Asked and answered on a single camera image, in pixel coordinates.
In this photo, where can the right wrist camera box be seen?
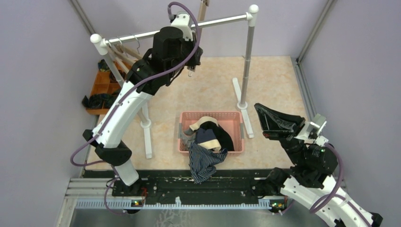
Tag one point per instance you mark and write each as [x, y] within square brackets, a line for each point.
[311, 131]

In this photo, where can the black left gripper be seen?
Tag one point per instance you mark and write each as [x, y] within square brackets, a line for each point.
[195, 59]

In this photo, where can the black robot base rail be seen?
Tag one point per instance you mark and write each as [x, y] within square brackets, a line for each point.
[226, 189]

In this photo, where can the beige clip hanger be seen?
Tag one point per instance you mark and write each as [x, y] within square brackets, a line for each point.
[121, 59]
[117, 46]
[201, 17]
[134, 53]

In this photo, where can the black rolled cloth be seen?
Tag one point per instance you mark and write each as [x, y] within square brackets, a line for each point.
[95, 101]

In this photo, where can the dark striped underwear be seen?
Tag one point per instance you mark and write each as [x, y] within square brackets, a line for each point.
[202, 162]

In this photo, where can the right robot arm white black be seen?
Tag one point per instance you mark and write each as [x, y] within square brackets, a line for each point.
[314, 180]

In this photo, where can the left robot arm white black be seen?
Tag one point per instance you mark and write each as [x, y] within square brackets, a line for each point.
[173, 48]

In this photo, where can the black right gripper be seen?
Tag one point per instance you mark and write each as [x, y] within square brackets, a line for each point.
[278, 126]

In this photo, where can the green patterned tie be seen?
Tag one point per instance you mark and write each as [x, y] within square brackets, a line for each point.
[110, 99]

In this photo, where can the white metal clothes rack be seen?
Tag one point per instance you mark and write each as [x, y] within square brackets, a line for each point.
[102, 45]

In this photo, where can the orange wooden divider tray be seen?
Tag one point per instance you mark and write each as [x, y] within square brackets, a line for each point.
[105, 82]

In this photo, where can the black underwear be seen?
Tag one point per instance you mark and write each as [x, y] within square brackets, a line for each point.
[223, 137]

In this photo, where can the pink plastic basket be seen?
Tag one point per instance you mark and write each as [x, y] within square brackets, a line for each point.
[231, 122]

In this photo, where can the navy blue underwear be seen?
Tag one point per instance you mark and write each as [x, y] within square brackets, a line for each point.
[206, 137]

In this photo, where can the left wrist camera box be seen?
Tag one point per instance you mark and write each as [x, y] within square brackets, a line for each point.
[182, 21]

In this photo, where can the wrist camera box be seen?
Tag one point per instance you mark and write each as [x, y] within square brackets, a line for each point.
[311, 131]
[182, 21]

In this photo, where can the green patterned rolled cloth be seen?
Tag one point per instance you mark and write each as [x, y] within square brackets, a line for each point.
[103, 66]

